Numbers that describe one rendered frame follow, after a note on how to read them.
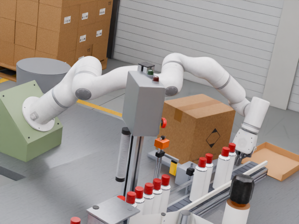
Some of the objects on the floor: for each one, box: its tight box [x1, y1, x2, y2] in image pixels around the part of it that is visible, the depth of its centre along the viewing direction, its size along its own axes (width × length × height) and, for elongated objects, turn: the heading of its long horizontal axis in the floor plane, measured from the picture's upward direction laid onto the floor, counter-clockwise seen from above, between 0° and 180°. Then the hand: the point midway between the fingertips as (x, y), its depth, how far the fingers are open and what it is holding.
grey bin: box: [16, 57, 71, 94], centre depth 478 cm, size 46×46×62 cm
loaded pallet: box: [0, 0, 113, 82], centre depth 628 cm, size 120×83×114 cm
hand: (237, 161), depth 263 cm, fingers closed
